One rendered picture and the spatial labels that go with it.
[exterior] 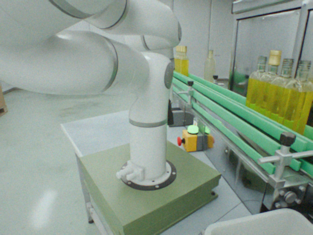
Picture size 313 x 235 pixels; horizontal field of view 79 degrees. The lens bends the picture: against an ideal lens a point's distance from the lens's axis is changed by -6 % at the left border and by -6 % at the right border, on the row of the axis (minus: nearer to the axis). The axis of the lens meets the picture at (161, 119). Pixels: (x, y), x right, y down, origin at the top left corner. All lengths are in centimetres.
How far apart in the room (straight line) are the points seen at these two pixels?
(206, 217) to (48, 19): 54
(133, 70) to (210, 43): 659
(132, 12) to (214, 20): 659
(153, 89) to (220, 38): 665
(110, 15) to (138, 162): 33
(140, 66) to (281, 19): 73
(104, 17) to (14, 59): 17
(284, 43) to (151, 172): 70
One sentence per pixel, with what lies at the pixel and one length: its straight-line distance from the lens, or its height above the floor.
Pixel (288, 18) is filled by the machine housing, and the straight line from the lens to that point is 94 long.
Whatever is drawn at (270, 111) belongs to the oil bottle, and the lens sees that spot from 69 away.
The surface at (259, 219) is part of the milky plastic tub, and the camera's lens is 49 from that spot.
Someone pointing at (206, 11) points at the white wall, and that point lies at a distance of 688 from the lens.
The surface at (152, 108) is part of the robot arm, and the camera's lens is 44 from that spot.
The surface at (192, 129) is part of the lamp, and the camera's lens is 82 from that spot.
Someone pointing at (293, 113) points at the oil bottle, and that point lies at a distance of 62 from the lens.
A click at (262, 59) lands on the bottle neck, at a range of 75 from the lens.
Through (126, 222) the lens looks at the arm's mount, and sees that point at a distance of 45.
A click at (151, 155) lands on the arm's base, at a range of 49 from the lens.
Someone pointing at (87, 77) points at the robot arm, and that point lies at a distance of 25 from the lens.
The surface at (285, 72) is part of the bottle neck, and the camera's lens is 67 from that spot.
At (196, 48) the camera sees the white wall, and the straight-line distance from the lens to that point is 671.
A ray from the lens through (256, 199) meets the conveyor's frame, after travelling 59.
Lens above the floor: 117
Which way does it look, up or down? 21 degrees down
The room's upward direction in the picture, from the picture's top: straight up
